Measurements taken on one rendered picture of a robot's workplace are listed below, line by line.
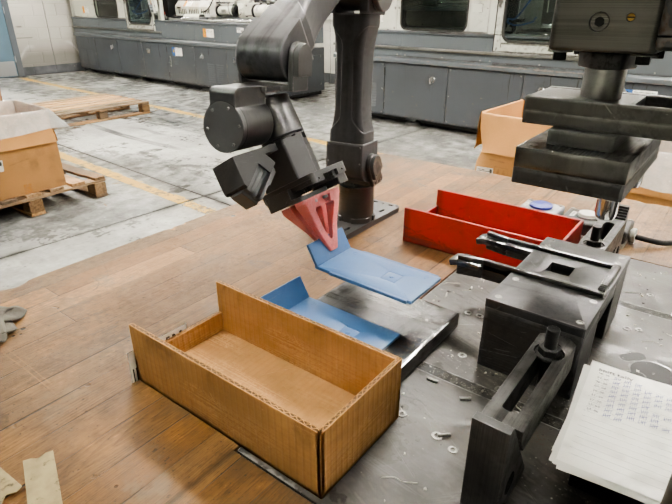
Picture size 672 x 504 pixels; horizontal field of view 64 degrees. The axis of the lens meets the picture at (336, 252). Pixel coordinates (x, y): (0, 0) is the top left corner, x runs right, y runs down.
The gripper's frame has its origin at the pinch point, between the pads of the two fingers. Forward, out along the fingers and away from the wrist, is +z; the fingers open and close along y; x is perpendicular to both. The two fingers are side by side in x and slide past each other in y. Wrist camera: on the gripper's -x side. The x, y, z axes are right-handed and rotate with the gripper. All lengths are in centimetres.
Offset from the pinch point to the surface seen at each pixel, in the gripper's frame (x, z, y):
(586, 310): 2.3, 14.9, 27.2
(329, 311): -6.0, 7.0, 1.3
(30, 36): 434, -473, -920
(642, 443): -9.6, 21.7, 32.6
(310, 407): -18.8, 12.2, 7.2
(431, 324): -0.5, 12.9, 10.6
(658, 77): 456, 18, -44
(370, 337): -7.6, 10.5, 7.5
